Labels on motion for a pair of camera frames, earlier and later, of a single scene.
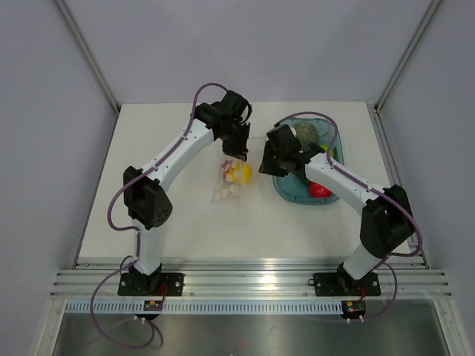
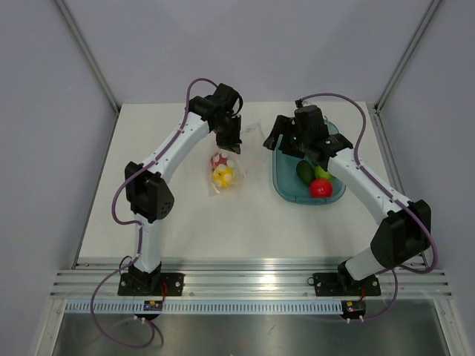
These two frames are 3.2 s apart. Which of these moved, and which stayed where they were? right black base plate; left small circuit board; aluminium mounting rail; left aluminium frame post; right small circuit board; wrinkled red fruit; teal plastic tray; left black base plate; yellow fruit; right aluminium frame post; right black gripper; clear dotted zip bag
Moved: yellow fruit; wrinkled red fruit; clear dotted zip bag; right black gripper
Stayed: left small circuit board; aluminium mounting rail; left black base plate; teal plastic tray; right small circuit board; right black base plate; left aluminium frame post; right aluminium frame post
